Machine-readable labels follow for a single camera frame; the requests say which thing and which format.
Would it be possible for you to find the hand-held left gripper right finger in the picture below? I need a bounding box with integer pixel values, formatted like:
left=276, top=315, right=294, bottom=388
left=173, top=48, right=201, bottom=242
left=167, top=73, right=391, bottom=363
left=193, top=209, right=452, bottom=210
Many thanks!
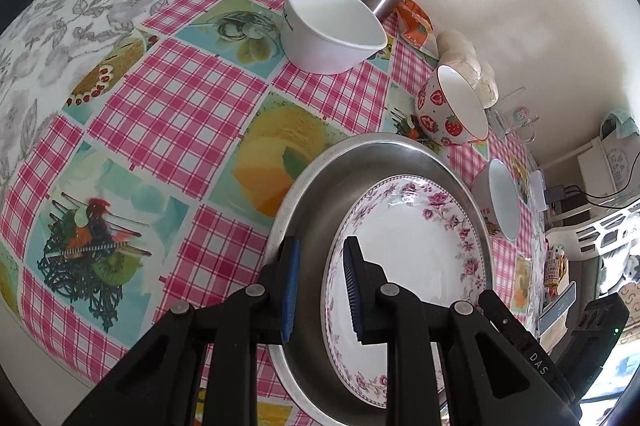
left=342, top=236, right=583, bottom=426

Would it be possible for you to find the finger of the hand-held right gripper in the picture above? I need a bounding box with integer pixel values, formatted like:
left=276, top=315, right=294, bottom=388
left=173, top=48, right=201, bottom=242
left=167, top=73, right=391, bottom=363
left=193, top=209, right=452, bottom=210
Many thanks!
left=477, top=290, right=581, bottom=407

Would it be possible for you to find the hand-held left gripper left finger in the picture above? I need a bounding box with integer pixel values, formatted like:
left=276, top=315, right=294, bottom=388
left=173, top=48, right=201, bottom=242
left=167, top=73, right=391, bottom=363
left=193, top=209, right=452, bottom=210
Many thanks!
left=62, top=236, right=302, bottom=426

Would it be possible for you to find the floral rimmed round plate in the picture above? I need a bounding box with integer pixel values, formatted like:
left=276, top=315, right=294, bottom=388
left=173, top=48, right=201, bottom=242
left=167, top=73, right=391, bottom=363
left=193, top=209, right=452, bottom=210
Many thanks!
left=324, top=174, right=487, bottom=407

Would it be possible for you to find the stainless steel plate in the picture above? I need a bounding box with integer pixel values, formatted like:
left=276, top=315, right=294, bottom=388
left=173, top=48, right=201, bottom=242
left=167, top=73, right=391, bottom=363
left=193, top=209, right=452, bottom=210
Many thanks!
left=263, top=132, right=496, bottom=426

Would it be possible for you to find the light blue bowl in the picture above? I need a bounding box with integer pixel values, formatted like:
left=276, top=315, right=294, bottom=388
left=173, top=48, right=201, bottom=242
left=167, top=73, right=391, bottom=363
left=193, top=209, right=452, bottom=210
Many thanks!
left=471, top=158, right=522, bottom=242

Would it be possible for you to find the smartphone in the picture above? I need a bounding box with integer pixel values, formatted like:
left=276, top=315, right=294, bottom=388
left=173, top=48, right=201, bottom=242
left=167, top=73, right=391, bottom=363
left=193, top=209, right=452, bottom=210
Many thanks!
left=539, top=281, right=577, bottom=337

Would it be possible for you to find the white lattice plastic rack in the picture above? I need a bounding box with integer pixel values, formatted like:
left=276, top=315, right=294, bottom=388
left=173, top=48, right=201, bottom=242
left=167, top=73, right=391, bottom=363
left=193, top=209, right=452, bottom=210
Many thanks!
left=545, top=201, right=640, bottom=264

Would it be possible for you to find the black power adapter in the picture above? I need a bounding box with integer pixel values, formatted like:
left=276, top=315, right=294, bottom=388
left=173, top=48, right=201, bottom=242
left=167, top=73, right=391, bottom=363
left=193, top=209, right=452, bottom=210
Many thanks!
left=542, top=185, right=583, bottom=207

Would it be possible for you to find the grey paper bag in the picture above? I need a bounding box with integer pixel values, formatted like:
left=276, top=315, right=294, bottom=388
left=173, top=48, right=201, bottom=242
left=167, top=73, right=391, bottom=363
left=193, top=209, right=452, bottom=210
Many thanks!
left=602, top=121, right=640, bottom=197

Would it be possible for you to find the cream shelf rack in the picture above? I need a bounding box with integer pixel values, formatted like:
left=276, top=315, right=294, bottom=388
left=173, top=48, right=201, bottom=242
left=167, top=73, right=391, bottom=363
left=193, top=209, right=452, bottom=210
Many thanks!
left=537, top=136, right=608, bottom=227

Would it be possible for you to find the strawberry print bowl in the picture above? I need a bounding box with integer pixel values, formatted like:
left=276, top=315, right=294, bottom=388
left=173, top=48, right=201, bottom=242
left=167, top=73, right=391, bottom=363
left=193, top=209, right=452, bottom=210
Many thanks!
left=415, top=65, right=490, bottom=147

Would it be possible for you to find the checkered printed tablecloth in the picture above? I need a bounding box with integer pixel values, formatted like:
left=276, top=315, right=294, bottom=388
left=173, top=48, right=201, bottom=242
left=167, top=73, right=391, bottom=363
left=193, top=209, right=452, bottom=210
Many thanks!
left=0, top=0, right=551, bottom=426

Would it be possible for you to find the teal cloth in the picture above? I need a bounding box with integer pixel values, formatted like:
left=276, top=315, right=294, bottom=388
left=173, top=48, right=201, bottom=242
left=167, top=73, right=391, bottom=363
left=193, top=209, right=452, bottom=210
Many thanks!
left=600, top=108, right=638, bottom=139

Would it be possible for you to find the glass mug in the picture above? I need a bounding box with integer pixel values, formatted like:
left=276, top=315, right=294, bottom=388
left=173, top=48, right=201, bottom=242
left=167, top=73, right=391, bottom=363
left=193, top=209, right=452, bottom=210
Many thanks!
left=487, top=86, right=541, bottom=142

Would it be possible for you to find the small white bowl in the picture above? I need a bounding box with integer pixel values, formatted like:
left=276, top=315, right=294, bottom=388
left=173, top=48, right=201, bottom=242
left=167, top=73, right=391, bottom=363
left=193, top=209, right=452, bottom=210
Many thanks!
left=282, top=0, right=388, bottom=74

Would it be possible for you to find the bag of white buns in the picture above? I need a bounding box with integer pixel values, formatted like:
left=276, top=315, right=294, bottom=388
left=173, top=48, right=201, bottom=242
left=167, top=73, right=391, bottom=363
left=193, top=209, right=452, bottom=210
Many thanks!
left=436, top=30, right=498, bottom=108

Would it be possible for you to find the orange snack packet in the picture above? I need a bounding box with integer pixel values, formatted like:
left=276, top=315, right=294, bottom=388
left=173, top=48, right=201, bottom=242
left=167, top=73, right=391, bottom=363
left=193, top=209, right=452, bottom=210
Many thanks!
left=397, top=0, right=438, bottom=54

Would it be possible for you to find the black cable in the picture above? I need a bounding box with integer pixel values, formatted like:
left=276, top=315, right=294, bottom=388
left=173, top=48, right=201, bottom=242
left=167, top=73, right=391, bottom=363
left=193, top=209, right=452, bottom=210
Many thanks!
left=580, top=190, right=640, bottom=210

